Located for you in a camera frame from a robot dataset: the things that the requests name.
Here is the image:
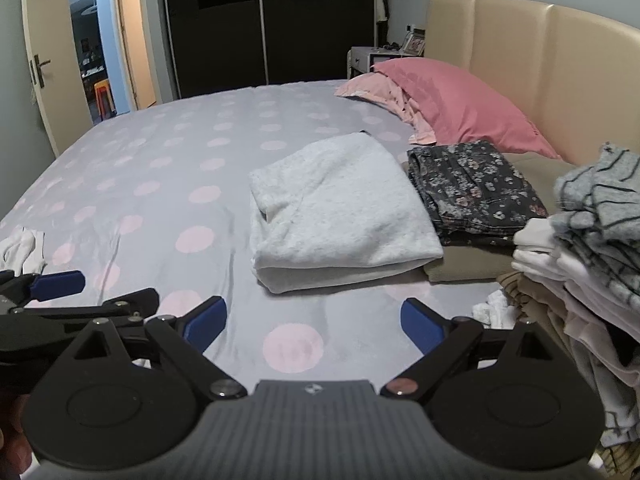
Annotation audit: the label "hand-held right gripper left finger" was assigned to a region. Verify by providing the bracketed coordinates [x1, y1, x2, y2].
[72, 296, 248, 401]

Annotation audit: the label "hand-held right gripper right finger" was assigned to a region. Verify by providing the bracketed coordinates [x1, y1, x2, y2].
[380, 297, 568, 402]

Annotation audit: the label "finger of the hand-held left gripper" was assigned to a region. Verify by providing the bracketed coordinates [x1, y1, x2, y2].
[0, 270, 86, 307]
[0, 288, 161, 333]

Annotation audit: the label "light grey printed sweatshirt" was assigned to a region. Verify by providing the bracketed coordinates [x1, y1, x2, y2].
[248, 132, 445, 295]

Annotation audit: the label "pile of folded clothes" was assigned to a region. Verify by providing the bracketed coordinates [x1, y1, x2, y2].
[495, 217, 640, 478]

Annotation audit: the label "white crumpled socks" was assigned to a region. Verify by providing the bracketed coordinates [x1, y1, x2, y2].
[0, 225, 48, 277]

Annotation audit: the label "beige folded garment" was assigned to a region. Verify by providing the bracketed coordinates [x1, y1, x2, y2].
[424, 242, 518, 283]

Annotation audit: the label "dark floral garment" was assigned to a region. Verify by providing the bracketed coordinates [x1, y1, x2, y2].
[406, 140, 551, 247]

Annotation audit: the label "bed with polka dot sheet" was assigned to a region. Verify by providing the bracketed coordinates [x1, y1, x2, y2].
[0, 77, 640, 461]

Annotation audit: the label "orange stool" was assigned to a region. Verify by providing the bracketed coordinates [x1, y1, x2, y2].
[92, 77, 117, 121]

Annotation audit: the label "dark pink pillow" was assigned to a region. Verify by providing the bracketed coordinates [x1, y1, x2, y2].
[372, 57, 561, 161]

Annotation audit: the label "grey striped garment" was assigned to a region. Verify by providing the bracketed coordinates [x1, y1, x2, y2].
[552, 142, 640, 306]

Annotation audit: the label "light pink pillow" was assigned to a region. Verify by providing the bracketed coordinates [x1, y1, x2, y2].
[334, 72, 438, 146]

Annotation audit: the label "cream bedroom door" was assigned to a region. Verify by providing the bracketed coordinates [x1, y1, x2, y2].
[20, 0, 96, 156]

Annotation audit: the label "hallway door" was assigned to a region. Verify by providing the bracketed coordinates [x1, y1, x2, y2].
[112, 0, 158, 111]

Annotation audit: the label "white nightstand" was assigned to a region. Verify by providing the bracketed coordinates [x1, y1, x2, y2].
[346, 46, 426, 81]

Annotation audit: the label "black sliding wardrobe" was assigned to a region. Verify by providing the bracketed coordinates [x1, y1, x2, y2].
[157, 0, 378, 101]

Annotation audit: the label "beige padded headboard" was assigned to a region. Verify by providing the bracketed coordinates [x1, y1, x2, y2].
[424, 0, 640, 166]

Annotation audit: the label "metal door handle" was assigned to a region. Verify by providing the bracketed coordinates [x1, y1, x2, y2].
[29, 55, 52, 86]

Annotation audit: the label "photo frame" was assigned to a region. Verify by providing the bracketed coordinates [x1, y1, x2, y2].
[400, 30, 427, 57]

